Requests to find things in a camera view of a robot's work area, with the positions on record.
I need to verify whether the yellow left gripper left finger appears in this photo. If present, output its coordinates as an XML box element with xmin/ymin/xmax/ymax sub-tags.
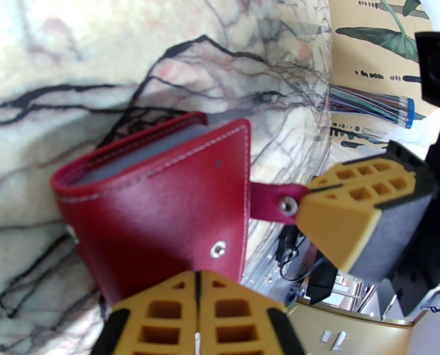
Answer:
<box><xmin>91</xmin><ymin>270</ymin><xmax>200</xmax><ymax>355</ymax></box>

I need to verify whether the red leather card holder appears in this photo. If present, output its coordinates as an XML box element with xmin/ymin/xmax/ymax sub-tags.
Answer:
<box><xmin>50</xmin><ymin>111</ymin><xmax>311</xmax><ymax>307</ymax></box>

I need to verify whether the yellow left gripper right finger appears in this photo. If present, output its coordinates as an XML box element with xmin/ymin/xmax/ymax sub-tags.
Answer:
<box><xmin>197</xmin><ymin>270</ymin><xmax>308</xmax><ymax>355</ymax></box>

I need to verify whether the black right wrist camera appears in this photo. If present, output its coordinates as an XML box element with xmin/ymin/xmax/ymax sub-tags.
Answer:
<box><xmin>414</xmin><ymin>32</ymin><xmax>440</xmax><ymax>105</ymax></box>

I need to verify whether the clear pen tube blue cap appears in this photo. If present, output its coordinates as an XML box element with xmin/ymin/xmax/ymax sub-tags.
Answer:
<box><xmin>326</xmin><ymin>85</ymin><xmax>416</xmax><ymax>129</ymax></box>

